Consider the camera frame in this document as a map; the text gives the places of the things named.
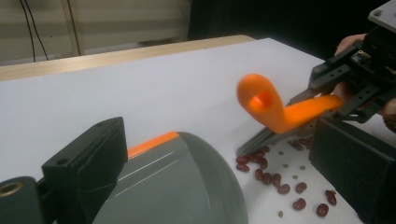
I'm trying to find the grey dustpan with orange edge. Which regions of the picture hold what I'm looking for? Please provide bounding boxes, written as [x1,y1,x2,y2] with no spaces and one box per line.
[92,130,250,224]

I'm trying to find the orange-handled grey brush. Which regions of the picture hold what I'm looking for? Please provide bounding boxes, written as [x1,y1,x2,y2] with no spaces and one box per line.
[234,73,345,157]

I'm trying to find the black hanging cable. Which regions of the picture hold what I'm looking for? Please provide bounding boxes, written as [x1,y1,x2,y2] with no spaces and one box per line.
[28,0,50,61]
[19,0,36,63]

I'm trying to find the wooden table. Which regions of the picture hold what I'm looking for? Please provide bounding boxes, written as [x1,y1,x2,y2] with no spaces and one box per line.
[0,34,257,82]

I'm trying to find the small green beans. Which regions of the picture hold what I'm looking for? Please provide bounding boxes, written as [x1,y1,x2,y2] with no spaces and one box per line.
[276,150,307,218]

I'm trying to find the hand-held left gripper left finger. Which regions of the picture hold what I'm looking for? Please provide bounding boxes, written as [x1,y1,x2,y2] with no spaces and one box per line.
[41,116,129,224]

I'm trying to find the red beans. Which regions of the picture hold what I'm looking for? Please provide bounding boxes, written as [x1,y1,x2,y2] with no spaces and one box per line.
[234,136,339,218]

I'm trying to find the white board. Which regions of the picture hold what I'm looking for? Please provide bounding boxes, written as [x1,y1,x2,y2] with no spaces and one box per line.
[0,36,396,224]

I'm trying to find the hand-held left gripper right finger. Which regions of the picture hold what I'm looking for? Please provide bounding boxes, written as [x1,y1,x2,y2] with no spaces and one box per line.
[307,118,396,224]

